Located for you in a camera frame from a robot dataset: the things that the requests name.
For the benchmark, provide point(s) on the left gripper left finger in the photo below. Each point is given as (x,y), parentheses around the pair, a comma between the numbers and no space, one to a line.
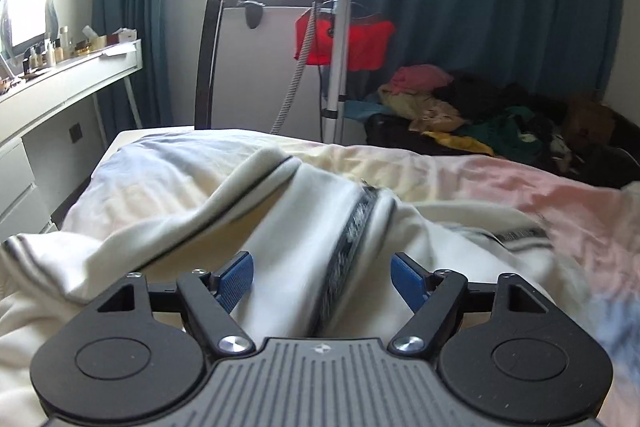
(208,298)

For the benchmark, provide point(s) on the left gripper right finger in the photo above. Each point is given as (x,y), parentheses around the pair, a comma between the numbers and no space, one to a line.
(435,298)

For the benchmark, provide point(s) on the cream white striped garment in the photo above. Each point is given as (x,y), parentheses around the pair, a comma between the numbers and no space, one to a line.
(301,224)

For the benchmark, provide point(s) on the pile of mixed clothes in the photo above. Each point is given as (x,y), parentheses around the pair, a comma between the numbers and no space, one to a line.
(433,112)

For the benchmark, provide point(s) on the pastel multicolour bed sheet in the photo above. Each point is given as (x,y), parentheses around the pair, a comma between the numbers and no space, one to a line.
(490,191)

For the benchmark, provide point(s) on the white desk with drawers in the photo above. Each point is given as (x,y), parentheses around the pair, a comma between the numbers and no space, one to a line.
(52,136)

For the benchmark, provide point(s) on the red garment on hanger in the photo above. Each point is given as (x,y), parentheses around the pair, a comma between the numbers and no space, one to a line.
(367,42)

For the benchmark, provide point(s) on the cosmetics bottles on desk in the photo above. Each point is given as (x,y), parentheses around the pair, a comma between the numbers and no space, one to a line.
(51,52)

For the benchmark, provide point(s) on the teal curtain left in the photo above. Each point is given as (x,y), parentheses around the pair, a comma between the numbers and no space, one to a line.
(131,11)

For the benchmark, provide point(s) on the dark wooden chair frame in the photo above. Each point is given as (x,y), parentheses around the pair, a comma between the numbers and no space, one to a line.
(205,74)

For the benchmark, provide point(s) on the garment steamer pole with hose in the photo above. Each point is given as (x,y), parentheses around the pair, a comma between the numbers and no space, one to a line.
(332,106)

